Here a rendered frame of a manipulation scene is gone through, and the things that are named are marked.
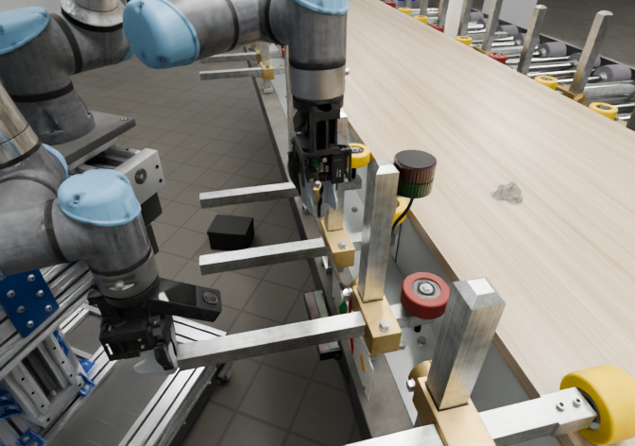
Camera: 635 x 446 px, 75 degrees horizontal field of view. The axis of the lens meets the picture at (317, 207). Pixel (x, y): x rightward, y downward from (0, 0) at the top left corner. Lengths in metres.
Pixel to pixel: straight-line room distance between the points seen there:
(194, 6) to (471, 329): 0.44
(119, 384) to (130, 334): 0.92
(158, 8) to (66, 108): 0.53
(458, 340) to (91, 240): 0.40
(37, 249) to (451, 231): 0.69
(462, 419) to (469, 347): 0.11
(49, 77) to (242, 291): 1.29
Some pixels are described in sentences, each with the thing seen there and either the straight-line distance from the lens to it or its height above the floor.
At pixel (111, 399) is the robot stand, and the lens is 1.53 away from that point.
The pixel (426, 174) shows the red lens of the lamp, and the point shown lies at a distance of 0.59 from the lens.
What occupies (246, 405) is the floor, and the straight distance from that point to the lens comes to 1.64.
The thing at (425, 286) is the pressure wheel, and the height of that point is 0.91.
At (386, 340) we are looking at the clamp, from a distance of 0.72.
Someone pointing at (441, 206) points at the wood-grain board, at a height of 0.90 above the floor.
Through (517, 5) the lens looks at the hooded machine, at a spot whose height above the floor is 0.37.
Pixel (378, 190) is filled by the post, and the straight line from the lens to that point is 0.59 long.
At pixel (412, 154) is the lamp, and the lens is 0.62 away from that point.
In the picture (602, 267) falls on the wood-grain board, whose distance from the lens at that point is 0.91.
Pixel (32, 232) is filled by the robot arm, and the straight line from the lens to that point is 0.53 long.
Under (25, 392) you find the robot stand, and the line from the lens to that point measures 1.32.
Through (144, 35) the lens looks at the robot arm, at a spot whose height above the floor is 1.31.
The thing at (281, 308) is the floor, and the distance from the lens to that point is 1.88.
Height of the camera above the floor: 1.43
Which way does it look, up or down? 36 degrees down
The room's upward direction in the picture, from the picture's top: straight up
